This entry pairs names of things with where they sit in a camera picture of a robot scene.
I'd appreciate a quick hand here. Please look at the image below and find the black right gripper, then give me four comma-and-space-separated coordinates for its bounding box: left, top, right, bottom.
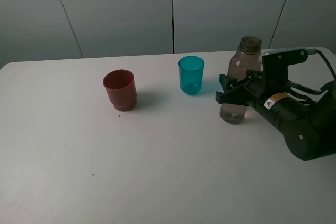
215, 73, 312, 130

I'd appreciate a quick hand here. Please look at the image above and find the smoky translucent water bottle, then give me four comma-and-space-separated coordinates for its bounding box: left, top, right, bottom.
220, 36, 262, 124

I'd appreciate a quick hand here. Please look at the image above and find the teal translucent plastic cup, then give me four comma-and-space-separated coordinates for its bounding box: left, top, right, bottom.
178, 56, 204, 95

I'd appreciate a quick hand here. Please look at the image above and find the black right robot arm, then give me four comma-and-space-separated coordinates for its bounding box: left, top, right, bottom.
215, 71, 335, 161

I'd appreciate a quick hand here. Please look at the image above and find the red plastic cup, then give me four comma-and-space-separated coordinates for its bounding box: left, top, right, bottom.
103, 69, 137, 112

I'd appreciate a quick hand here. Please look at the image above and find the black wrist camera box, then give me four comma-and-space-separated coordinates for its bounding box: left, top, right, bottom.
260, 47, 308, 84

